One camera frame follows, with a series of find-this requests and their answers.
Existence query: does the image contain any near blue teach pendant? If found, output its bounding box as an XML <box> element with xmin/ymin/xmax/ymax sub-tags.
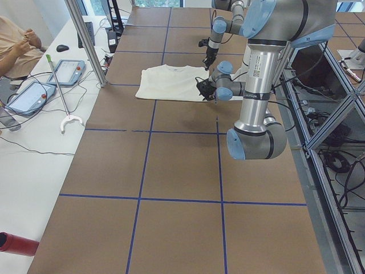
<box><xmin>5</xmin><ymin>81</ymin><xmax>56</xmax><ymax>116</ymax></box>

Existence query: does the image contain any far blue teach pendant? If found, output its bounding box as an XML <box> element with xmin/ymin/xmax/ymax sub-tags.
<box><xmin>52</xmin><ymin>59</ymin><xmax>86</xmax><ymax>87</ymax></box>

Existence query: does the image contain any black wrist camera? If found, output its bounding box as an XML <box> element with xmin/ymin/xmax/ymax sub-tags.
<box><xmin>195</xmin><ymin>76</ymin><xmax>205</xmax><ymax>90</ymax></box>
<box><xmin>198</xmin><ymin>39</ymin><xmax>209</xmax><ymax>47</ymax></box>

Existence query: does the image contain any black computer mouse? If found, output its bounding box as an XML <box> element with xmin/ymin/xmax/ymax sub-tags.
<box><xmin>56</xmin><ymin>45</ymin><xmax>70</xmax><ymax>53</ymax></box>

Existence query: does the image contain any white pillar base plate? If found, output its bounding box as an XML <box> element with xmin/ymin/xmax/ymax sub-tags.
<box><xmin>225</xmin><ymin>73</ymin><xmax>276</xmax><ymax>102</ymax></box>

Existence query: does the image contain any black power adapter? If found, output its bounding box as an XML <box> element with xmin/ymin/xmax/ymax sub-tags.
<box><xmin>107</xmin><ymin>30</ymin><xmax>118</xmax><ymax>53</ymax></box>

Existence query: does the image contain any seated person beige shirt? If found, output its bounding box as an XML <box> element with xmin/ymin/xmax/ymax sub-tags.
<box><xmin>1</xmin><ymin>16</ymin><xmax>43</xmax><ymax>80</ymax></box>

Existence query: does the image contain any blue teach pendant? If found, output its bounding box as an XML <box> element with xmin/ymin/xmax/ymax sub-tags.
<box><xmin>5</xmin><ymin>81</ymin><xmax>56</xmax><ymax>116</ymax></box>
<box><xmin>52</xmin><ymin>59</ymin><xmax>86</xmax><ymax>87</ymax></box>

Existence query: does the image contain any black keyboard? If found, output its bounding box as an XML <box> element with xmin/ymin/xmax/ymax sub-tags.
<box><xmin>77</xmin><ymin>22</ymin><xmax>95</xmax><ymax>49</ymax></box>

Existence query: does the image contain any aluminium frame post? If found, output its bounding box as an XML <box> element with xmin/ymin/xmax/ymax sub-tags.
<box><xmin>65</xmin><ymin>0</ymin><xmax>107</xmax><ymax>87</ymax></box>

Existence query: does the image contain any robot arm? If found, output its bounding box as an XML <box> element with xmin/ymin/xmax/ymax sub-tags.
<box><xmin>198</xmin><ymin>1</ymin><xmax>251</xmax><ymax>71</ymax></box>
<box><xmin>197</xmin><ymin>0</ymin><xmax>337</xmax><ymax>160</ymax></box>

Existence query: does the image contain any white reacher grabber stick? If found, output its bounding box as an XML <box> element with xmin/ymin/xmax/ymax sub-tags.
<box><xmin>46</xmin><ymin>54</ymin><xmax>84</xmax><ymax>134</ymax></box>

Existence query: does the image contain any white mounting pillar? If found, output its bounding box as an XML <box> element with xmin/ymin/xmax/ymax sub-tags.
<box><xmin>234</xmin><ymin>45</ymin><xmax>251</xmax><ymax>78</ymax></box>

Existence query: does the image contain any cream long-sleeve cat shirt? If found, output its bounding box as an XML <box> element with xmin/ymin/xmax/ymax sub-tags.
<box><xmin>135</xmin><ymin>65</ymin><xmax>209</xmax><ymax>102</ymax></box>

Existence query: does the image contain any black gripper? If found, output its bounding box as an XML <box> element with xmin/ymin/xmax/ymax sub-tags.
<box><xmin>199</xmin><ymin>80</ymin><xmax>216</xmax><ymax>102</ymax></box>
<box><xmin>203</xmin><ymin>47</ymin><xmax>218</xmax><ymax>71</ymax></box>

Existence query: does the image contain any red cylinder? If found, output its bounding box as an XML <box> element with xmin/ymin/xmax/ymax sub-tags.
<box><xmin>1</xmin><ymin>232</ymin><xmax>39</xmax><ymax>256</ymax></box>

